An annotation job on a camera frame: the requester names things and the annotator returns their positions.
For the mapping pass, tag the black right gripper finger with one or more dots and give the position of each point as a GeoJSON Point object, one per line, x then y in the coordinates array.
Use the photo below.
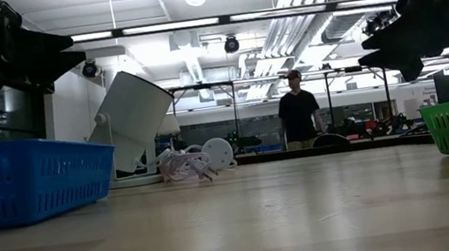
{"type": "Point", "coordinates": [396, 33]}
{"type": "Point", "coordinates": [404, 57]}

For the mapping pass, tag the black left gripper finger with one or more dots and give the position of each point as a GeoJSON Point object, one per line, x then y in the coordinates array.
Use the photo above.
{"type": "Point", "coordinates": [58, 67]}
{"type": "Point", "coordinates": [46, 45]}

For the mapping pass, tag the black ceiling track light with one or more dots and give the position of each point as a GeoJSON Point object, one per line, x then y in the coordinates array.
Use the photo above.
{"type": "Point", "coordinates": [379, 21]}

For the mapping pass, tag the black ceiling spot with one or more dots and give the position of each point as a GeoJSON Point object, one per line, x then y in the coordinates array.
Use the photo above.
{"type": "Point", "coordinates": [91, 70]}
{"type": "Point", "coordinates": [232, 45]}

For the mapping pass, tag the white desk lamp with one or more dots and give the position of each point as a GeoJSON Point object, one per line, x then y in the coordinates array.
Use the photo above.
{"type": "Point", "coordinates": [135, 116]}

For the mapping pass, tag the person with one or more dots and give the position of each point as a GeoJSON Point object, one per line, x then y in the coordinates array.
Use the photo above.
{"type": "Point", "coordinates": [299, 115]}

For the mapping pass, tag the long ceiling light strip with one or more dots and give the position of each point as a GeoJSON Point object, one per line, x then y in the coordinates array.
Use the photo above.
{"type": "Point", "coordinates": [171, 26]}

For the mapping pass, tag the blue plastic basket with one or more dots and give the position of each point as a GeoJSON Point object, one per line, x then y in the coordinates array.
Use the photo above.
{"type": "Point", "coordinates": [16, 181]}

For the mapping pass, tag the white background lampshade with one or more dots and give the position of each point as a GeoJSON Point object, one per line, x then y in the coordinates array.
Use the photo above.
{"type": "Point", "coordinates": [168, 124]}

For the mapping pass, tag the black background gantry frame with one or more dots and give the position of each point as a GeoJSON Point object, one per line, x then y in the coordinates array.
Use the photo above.
{"type": "Point", "coordinates": [328, 97]}

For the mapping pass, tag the black aluminium table frame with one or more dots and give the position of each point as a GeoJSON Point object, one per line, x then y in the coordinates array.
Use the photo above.
{"type": "Point", "coordinates": [264, 158]}

